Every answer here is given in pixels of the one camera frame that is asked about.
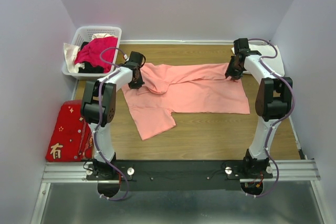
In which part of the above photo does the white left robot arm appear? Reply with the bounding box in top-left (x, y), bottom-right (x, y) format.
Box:
top-left (81, 51), bottom-right (146, 179)

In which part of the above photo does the magenta t shirt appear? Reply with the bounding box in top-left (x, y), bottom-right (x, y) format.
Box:
top-left (75, 36), bottom-right (118, 73)

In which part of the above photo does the red printed cloth bag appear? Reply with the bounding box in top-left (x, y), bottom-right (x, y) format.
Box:
top-left (45, 100), bottom-right (93, 162)

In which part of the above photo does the salmon pink t shirt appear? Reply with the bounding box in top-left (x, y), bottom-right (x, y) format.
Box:
top-left (122, 63), bottom-right (250, 140)

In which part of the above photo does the folded white t shirt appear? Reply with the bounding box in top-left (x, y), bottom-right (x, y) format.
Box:
top-left (243, 39), bottom-right (285, 81)

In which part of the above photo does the black garment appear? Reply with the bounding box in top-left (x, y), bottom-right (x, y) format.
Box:
top-left (76, 41), bottom-right (104, 74)

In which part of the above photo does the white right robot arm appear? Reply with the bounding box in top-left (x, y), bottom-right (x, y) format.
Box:
top-left (225, 38), bottom-right (295, 179)

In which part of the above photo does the white plastic laundry basket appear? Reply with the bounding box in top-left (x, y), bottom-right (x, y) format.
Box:
top-left (62, 25), bottom-right (122, 80)

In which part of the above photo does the cream white garment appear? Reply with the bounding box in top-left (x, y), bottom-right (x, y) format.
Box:
top-left (64, 34), bottom-right (116, 73)

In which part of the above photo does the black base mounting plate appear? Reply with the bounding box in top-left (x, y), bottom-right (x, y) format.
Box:
top-left (86, 160), bottom-right (274, 191)

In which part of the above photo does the aluminium frame rail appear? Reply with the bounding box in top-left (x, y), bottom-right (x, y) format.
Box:
top-left (32, 160), bottom-right (324, 223)

